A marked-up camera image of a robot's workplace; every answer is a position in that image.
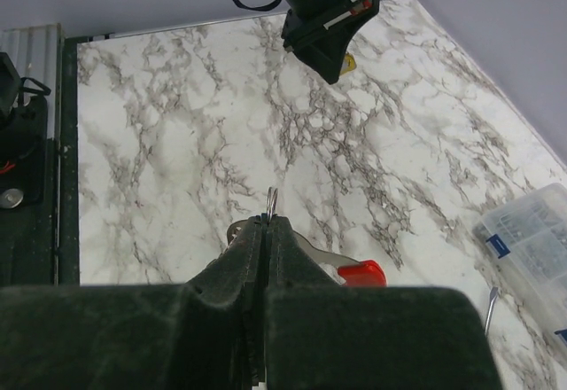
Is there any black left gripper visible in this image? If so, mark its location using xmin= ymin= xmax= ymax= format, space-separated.
xmin=282 ymin=0 xmax=379 ymax=84

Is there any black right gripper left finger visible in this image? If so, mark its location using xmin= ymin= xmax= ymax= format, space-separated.
xmin=1 ymin=216 xmax=266 ymax=389

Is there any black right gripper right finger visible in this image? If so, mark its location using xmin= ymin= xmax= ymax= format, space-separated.
xmin=264 ymin=217 xmax=502 ymax=389

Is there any yellow key tag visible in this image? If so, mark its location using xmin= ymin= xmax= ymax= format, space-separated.
xmin=340 ymin=53 xmax=357 ymax=75

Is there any clear plastic screw box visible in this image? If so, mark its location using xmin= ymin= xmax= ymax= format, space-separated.
xmin=471 ymin=182 xmax=567 ymax=296

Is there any blue handled screwdriver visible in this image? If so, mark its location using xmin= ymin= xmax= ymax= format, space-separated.
xmin=484 ymin=286 xmax=500 ymax=336

